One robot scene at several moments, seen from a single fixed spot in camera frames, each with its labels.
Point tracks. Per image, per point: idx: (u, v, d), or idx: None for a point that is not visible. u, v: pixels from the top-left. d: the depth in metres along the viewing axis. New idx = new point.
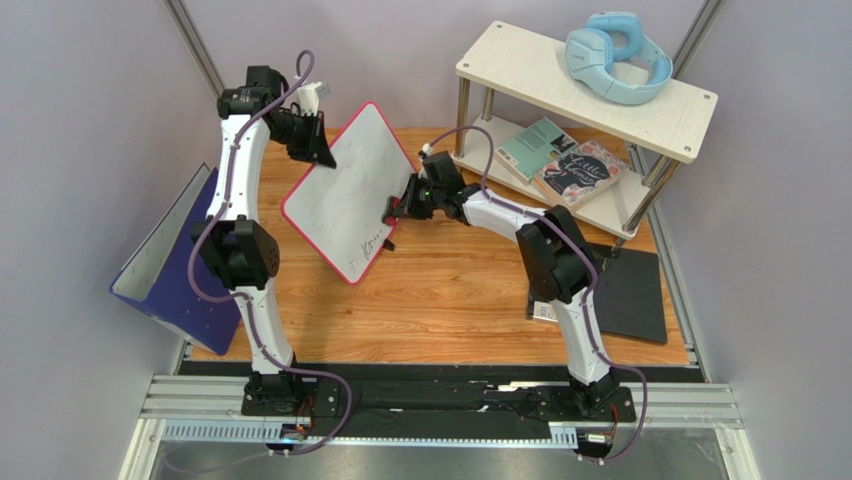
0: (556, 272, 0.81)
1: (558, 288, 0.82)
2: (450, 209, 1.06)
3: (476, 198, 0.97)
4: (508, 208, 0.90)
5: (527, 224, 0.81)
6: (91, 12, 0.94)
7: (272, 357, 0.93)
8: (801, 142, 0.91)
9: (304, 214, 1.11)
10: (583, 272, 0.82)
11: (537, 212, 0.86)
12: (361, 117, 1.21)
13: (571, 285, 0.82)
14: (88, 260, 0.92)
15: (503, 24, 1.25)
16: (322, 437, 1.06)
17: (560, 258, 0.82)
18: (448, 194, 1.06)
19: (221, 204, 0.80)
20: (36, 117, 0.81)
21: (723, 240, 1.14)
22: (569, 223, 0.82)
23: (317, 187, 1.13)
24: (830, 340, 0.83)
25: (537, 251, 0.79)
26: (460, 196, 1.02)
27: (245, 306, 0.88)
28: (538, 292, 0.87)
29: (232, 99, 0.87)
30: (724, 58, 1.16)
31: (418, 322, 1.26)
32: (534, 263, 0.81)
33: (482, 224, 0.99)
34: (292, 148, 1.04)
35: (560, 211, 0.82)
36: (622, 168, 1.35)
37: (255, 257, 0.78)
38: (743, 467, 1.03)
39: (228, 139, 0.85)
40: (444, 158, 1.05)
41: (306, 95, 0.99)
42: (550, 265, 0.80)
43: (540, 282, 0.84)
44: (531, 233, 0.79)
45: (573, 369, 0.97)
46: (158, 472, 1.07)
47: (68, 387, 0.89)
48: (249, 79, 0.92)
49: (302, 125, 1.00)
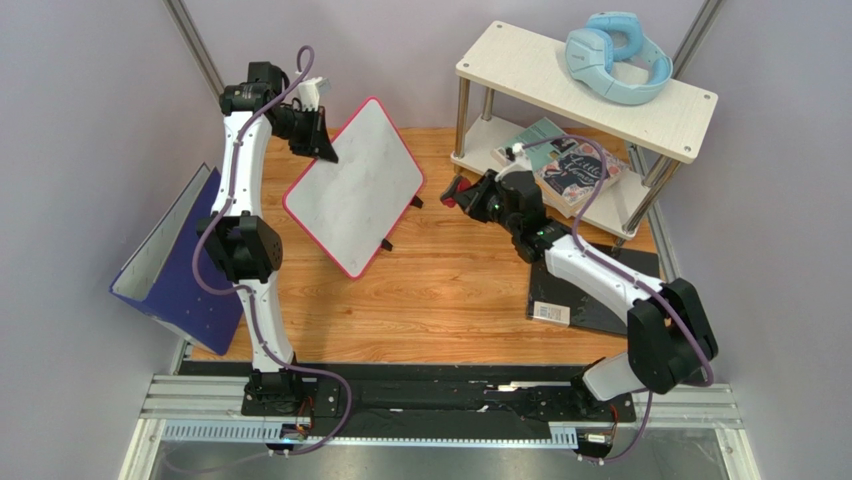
0: (674, 363, 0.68)
1: (674, 383, 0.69)
2: (526, 252, 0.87)
3: (564, 245, 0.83)
4: (613, 269, 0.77)
5: (640, 300, 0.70)
6: (91, 12, 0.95)
7: (272, 354, 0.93)
8: (800, 142, 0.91)
9: (306, 209, 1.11)
10: (700, 366, 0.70)
11: (649, 283, 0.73)
12: (363, 112, 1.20)
13: (686, 378, 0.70)
14: (88, 261, 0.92)
15: (504, 24, 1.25)
16: (322, 437, 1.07)
17: (677, 346, 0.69)
18: (525, 231, 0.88)
19: (226, 200, 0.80)
20: (35, 116, 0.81)
21: (723, 240, 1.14)
22: (694, 306, 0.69)
23: (317, 183, 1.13)
24: (830, 341, 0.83)
25: (651, 336, 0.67)
26: (541, 238, 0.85)
27: (247, 300, 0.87)
28: (643, 381, 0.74)
29: (235, 96, 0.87)
30: (723, 58, 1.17)
31: (418, 322, 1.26)
32: (645, 348, 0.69)
33: (565, 275, 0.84)
34: (294, 144, 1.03)
35: (683, 289, 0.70)
36: (622, 168, 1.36)
37: (259, 252, 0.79)
38: (743, 467, 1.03)
39: (231, 136, 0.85)
40: (533, 187, 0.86)
41: (307, 90, 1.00)
42: (668, 356, 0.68)
43: (648, 371, 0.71)
44: (646, 314, 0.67)
45: (590, 380, 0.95)
46: (158, 472, 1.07)
47: (69, 387, 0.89)
48: (250, 75, 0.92)
49: (303, 121, 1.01)
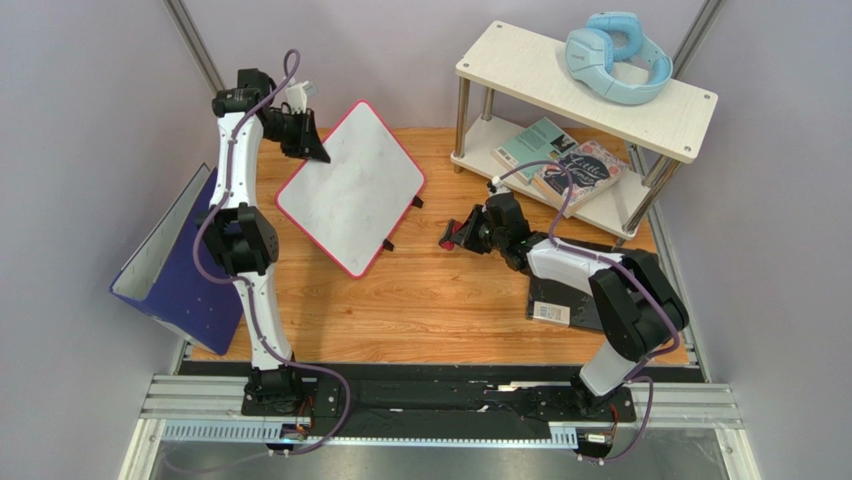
0: (640, 326, 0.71)
1: (643, 347, 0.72)
2: (514, 261, 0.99)
3: (542, 246, 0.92)
4: (581, 254, 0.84)
5: (602, 269, 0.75)
6: (90, 12, 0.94)
7: (272, 350, 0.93)
8: (801, 143, 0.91)
9: (299, 207, 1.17)
10: (667, 331, 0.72)
11: (612, 258, 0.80)
12: (351, 115, 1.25)
13: (655, 344, 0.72)
14: (88, 261, 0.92)
15: (504, 24, 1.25)
16: (321, 437, 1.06)
17: (643, 311, 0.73)
18: (511, 243, 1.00)
19: (224, 193, 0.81)
20: (34, 115, 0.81)
21: (723, 240, 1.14)
22: (653, 272, 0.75)
23: (308, 183, 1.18)
24: (831, 342, 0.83)
25: (616, 299, 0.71)
26: (525, 245, 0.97)
27: (246, 294, 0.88)
28: (618, 353, 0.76)
29: (226, 99, 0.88)
30: (724, 58, 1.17)
31: (418, 322, 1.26)
32: (612, 315, 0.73)
33: (550, 275, 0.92)
34: (284, 146, 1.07)
35: (641, 256, 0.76)
36: (622, 168, 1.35)
37: (257, 243, 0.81)
38: (743, 467, 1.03)
39: (225, 135, 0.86)
40: (512, 203, 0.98)
41: (295, 94, 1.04)
42: (633, 317, 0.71)
43: (621, 340, 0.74)
44: (609, 278, 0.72)
45: (589, 378, 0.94)
46: (158, 473, 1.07)
47: (69, 387, 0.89)
48: (239, 81, 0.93)
49: (293, 123, 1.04)
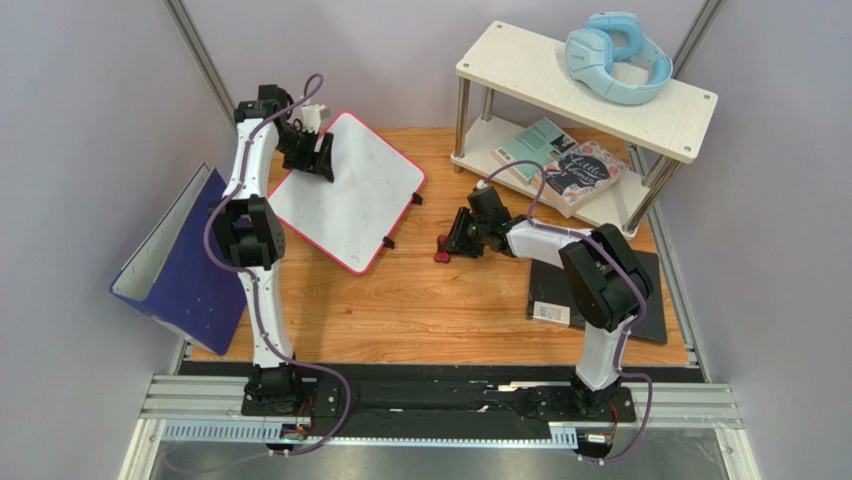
0: (606, 296, 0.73)
1: (610, 317, 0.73)
2: (496, 243, 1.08)
3: (520, 226, 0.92)
4: (554, 230, 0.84)
5: (571, 242, 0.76)
6: (90, 13, 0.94)
7: (274, 347, 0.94)
8: (801, 142, 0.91)
9: (292, 210, 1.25)
10: (634, 299, 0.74)
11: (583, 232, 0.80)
12: (334, 126, 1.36)
13: (620, 311, 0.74)
14: (87, 261, 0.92)
15: (504, 24, 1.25)
16: (321, 438, 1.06)
17: (610, 281, 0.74)
18: (493, 227, 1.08)
19: (237, 186, 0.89)
20: (33, 116, 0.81)
21: (723, 240, 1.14)
22: (620, 245, 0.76)
23: (299, 188, 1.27)
24: (831, 342, 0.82)
25: (583, 270, 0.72)
26: (506, 227, 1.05)
27: (251, 289, 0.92)
28: (586, 321, 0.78)
29: (247, 109, 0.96)
30: (724, 58, 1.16)
31: (418, 322, 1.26)
32: (580, 285, 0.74)
33: (529, 253, 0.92)
34: (290, 158, 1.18)
35: (609, 230, 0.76)
36: (622, 168, 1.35)
37: (265, 235, 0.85)
38: (743, 467, 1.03)
39: (243, 136, 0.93)
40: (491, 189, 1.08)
41: (309, 114, 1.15)
42: (600, 287, 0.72)
43: (588, 309, 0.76)
44: (577, 251, 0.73)
45: (582, 372, 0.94)
46: (158, 472, 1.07)
47: (69, 387, 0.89)
48: (260, 94, 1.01)
49: (304, 139, 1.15)
